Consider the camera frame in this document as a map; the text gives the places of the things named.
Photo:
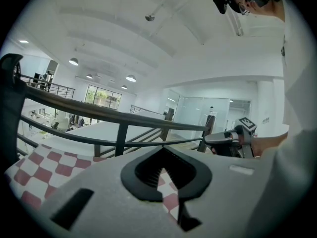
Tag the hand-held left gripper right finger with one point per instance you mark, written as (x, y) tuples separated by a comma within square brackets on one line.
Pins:
[(223, 195)]

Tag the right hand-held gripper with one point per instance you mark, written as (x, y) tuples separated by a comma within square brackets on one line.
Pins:
[(244, 133)]

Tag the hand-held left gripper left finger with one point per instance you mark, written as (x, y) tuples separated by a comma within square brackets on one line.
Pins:
[(106, 207)]

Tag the person's right forearm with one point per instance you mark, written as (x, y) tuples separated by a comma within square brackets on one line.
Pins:
[(270, 144)]

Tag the black mezzanine railing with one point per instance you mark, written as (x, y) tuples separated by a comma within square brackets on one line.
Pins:
[(49, 83), (171, 114)]

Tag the dark wooden metal railing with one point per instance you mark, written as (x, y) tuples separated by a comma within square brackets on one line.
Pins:
[(121, 137)]

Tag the large white box structure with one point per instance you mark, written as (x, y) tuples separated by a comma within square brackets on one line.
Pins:
[(104, 130)]

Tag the pink white checkered cloth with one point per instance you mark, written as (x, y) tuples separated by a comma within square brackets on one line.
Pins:
[(37, 172)]

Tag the person's white shirt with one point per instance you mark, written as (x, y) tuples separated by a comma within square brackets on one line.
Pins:
[(297, 95)]

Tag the large paned window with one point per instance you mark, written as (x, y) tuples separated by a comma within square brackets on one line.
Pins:
[(102, 97)]

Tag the white ceiling pipe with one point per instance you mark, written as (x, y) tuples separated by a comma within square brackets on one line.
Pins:
[(237, 26)]

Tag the person's glasses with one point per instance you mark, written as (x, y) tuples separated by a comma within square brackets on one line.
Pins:
[(241, 7)]

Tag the person's head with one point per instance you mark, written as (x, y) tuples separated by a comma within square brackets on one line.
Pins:
[(267, 9)]

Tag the black office chair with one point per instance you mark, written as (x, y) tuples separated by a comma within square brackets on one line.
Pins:
[(10, 108)]

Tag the ceiling panel light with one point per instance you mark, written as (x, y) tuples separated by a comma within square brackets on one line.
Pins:
[(23, 41)]

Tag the glass partition wall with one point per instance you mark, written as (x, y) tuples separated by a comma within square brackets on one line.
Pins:
[(193, 110)]

